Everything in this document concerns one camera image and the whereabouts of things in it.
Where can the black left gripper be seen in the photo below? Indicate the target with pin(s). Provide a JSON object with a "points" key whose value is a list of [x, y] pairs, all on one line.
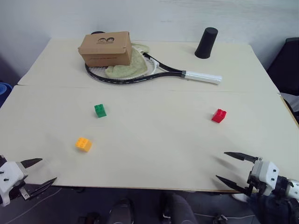
{"points": [[15, 190]]}

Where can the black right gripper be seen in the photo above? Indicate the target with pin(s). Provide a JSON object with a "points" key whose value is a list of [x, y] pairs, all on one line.
{"points": [[251, 179]]}

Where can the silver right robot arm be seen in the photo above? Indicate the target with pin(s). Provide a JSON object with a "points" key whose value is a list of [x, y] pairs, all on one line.
{"points": [[290, 187]]}

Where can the orange toy brick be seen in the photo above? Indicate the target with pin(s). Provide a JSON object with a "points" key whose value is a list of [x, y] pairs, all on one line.
{"points": [[83, 144]]}

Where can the red toy brick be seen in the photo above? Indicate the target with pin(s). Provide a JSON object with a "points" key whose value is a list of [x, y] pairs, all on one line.
{"points": [[218, 116]]}

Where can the dark rounded shape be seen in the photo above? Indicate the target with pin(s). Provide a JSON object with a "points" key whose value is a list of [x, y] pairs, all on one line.
{"points": [[178, 208], [121, 211]]}

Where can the blue container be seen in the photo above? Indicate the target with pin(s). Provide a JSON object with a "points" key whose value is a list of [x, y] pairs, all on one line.
{"points": [[4, 93]]}

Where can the green toy brick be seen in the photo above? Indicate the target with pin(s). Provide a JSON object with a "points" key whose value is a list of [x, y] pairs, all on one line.
{"points": [[100, 111]]}

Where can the black chair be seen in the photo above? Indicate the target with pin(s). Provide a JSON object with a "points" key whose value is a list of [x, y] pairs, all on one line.
{"points": [[286, 67]]}

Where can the black and white tennis racket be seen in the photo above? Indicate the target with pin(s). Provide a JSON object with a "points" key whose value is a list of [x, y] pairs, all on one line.
{"points": [[172, 72]]}

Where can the black upturned cup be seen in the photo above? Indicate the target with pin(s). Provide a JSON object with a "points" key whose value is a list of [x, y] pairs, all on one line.
{"points": [[205, 44]]}

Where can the brown cardboard box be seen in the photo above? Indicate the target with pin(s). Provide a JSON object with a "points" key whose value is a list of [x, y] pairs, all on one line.
{"points": [[105, 50]]}

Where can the pale green towel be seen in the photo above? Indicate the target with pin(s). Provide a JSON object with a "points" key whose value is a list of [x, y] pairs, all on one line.
{"points": [[130, 66]]}

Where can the black round object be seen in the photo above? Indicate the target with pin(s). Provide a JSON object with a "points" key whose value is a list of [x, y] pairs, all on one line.
{"points": [[97, 32]]}

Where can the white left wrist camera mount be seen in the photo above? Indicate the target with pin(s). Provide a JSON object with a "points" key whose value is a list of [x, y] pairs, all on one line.
{"points": [[10, 175]]}

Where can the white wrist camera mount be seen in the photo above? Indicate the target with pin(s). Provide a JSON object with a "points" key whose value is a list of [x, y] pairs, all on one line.
{"points": [[10, 175], [266, 173]]}

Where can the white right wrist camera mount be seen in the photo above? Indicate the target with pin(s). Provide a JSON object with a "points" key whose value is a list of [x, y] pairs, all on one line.
{"points": [[266, 173]]}

